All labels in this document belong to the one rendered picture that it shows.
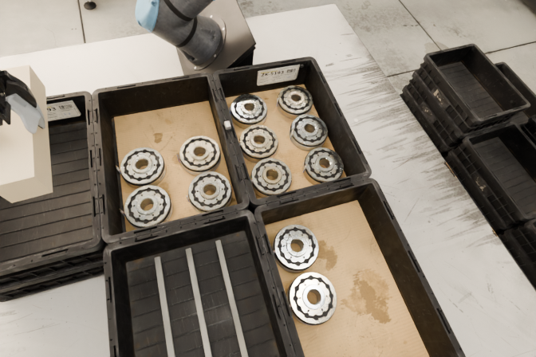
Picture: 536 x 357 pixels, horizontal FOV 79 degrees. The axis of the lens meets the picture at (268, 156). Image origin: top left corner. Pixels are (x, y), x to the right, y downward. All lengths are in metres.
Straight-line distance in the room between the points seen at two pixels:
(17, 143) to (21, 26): 2.19
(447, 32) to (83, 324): 2.89
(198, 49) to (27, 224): 0.63
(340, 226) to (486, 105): 1.18
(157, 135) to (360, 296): 0.64
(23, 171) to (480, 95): 1.77
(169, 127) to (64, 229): 0.35
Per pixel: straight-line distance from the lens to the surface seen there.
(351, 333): 0.80
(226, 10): 1.14
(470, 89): 1.87
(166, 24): 1.00
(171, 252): 0.80
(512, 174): 1.85
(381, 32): 2.78
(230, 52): 1.04
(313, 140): 0.89
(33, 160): 0.63
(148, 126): 0.95
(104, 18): 2.69
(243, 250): 0.78
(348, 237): 0.84
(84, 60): 1.36
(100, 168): 0.80
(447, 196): 1.17
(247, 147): 0.86
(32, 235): 0.91
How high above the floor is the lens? 1.59
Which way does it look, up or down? 60 degrees down
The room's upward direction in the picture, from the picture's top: 11 degrees clockwise
